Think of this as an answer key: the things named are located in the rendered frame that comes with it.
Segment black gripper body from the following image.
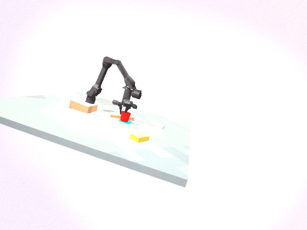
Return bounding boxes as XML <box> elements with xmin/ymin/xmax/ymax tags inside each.
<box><xmin>112</xmin><ymin>95</ymin><xmax>137</xmax><ymax>109</ymax></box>

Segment red cup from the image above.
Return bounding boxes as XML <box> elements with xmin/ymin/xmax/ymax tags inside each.
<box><xmin>120</xmin><ymin>111</ymin><xmax>131</xmax><ymax>122</ymax></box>

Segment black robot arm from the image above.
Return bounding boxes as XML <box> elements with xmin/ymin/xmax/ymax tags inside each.
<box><xmin>85</xmin><ymin>57</ymin><xmax>142</xmax><ymax>107</ymax></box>

